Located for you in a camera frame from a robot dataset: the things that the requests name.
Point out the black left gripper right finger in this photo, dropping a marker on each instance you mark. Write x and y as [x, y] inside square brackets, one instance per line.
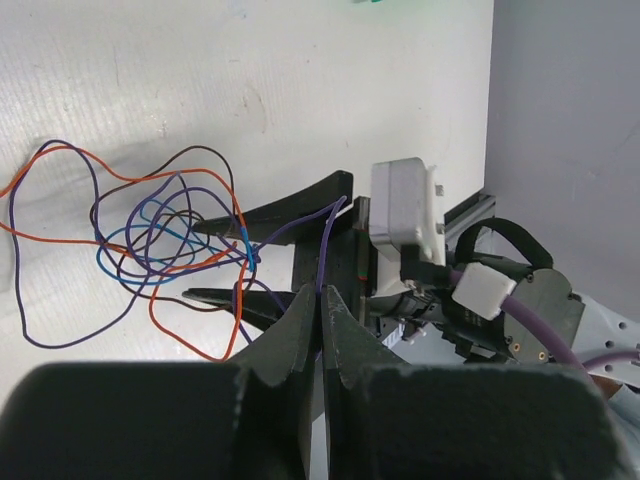
[387, 419]

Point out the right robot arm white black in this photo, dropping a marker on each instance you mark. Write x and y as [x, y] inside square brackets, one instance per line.
[498, 298]

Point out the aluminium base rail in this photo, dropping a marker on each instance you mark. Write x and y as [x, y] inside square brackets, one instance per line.
[478, 207]

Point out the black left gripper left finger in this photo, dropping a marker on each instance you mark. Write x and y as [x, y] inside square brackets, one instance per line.
[247, 418]

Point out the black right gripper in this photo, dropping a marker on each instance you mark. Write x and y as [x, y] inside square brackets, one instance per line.
[350, 259]

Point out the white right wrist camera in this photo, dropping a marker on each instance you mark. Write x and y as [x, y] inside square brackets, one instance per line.
[406, 209]

